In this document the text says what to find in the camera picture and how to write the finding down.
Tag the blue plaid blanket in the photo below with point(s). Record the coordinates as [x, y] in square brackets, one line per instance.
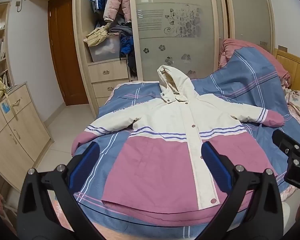
[242, 75]

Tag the pink quilt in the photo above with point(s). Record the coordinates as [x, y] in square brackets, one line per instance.
[242, 46]

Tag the brown wooden door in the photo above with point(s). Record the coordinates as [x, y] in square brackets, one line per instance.
[65, 55]

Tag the clear plastic storage box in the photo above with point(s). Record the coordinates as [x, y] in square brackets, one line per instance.
[105, 48]

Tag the plain frosted sliding door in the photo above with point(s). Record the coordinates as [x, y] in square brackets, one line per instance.
[250, 10]

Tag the pile of dark clothes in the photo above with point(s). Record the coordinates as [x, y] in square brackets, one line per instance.
[121, 27]

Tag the light wooden wardrobe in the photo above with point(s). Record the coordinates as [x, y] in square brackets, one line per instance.
[83, 30]

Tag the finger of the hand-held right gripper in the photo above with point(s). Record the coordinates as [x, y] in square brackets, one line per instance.
[285, 141]

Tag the pink puffer coat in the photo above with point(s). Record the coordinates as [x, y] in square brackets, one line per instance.
[116, 1]

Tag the white and pink hooded jacket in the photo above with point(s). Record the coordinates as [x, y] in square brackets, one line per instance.
[160, 160]

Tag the wooden bed headboard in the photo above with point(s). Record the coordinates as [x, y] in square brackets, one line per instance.
[293, 67]

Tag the yellow crumpled cloth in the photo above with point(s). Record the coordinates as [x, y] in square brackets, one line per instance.
[96, 36]

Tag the frosted floral sliding door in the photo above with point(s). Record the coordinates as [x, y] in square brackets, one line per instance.
[175, 30]

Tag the royal blue garment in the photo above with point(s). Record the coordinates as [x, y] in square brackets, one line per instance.
[126, 45]

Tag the floral bedsheet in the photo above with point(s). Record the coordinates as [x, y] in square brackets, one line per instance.
[298, 102]

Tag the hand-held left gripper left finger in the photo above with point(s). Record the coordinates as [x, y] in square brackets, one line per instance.
[86, 161]

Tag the light wooden cabinet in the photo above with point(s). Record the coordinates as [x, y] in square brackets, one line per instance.
[15, 135]

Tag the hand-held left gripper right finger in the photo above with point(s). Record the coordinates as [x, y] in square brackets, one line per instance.
[215, 165]

